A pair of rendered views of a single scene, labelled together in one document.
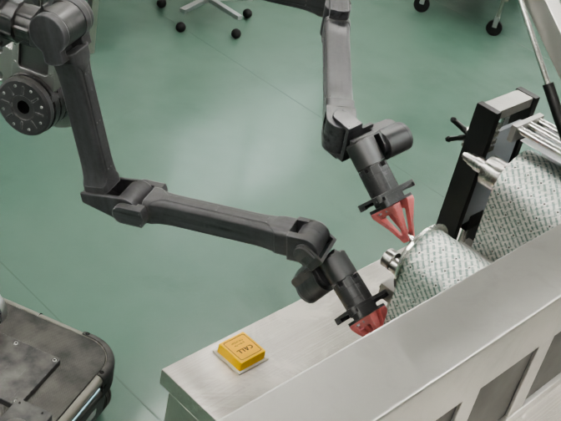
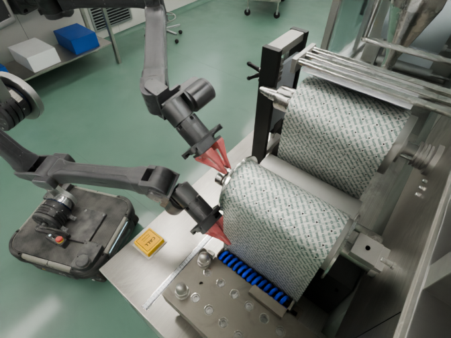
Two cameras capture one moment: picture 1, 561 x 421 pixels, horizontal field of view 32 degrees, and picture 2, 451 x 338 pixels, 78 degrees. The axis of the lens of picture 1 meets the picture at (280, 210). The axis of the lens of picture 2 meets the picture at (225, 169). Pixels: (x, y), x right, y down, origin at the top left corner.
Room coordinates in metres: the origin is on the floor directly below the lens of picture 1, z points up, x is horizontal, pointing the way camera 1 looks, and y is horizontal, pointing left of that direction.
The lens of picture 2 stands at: (1.07, -0.24, 1.76)
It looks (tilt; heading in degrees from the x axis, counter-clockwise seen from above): 49 degrees down; 0
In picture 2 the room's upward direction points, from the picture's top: straight up
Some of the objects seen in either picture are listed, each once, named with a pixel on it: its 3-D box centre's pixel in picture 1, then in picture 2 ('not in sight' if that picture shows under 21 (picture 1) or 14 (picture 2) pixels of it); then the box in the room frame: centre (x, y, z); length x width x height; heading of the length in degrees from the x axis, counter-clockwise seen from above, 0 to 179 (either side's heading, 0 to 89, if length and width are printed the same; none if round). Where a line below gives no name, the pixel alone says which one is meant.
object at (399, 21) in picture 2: not in sight; (376, 89); (1.98, -0.80, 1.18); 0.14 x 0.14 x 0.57
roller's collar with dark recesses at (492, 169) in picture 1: (499, 176); (288, 100); (1.69, -0.41, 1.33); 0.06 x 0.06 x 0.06; 52
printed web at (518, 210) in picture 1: (498, 308); (303, 197); (1.51, -0.45, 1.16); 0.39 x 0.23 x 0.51; 142
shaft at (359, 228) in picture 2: not in sight; (365, 232); (1.39, -0.57, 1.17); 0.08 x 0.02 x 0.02; 52
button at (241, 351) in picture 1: (241, 351); (149, 241); (1.50, 0.01, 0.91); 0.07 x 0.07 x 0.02; 52
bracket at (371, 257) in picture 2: not in sight; (369, 251); (1.30, -0.50, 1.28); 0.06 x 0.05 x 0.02; 52
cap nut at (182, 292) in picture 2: not in sight; (181, 289); (1.30, -0.13, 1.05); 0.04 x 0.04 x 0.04
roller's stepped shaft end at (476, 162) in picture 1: (475, 161); (269, 92); (1.73, -0.36, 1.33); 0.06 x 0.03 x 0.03; 52
